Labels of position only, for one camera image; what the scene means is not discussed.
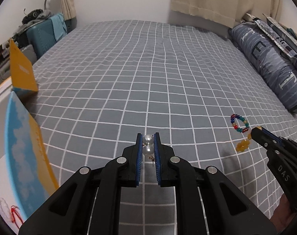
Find multicolour glass bead bracelet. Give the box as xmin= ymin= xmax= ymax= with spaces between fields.
xmin=229 ymin=113 xmax=250 ymax=134

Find yellow flower bead charm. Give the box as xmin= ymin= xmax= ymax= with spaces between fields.
xmin=236 ymin=134 xmax=251 ymax=152

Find pearl earrings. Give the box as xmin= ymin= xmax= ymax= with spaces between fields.
xmin=142 ymin=134 xmax=155 ymax=164

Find person's right hand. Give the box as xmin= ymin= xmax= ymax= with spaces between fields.
xmin=269 ymin=194 xmax=297 ymax=234

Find blue grey striped pillow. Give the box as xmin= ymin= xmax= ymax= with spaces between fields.
xmin=229 ymin=22 xmax=297 ymax=114

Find white blue cardboard box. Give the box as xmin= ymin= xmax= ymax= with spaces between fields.
xmin=0 ymin=40 xmax=59 ymax=234

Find grey checked bed sheet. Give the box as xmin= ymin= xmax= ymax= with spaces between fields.
xmin=26 ymin=20 xmax=297 ymax=234

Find grey suitcase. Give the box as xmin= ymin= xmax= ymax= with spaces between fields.
xmin=0 ymin=45 xmax=37 ymax=84

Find teal suitcase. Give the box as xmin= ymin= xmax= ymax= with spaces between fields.
xmin=26 ymin=13 xmax=68 ymax=59

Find pile of dark clothes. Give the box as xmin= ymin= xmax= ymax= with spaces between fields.
xmin=17 ymin=9 xmax=54 ymax=32

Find tied beige curtain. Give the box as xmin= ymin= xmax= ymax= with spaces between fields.
xmin=60 ymin=0 xmax=76 ymax=20

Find red cord bracelet in box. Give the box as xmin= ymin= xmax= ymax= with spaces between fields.
xmin=10 ymin=205 xmax=24 ymax=224

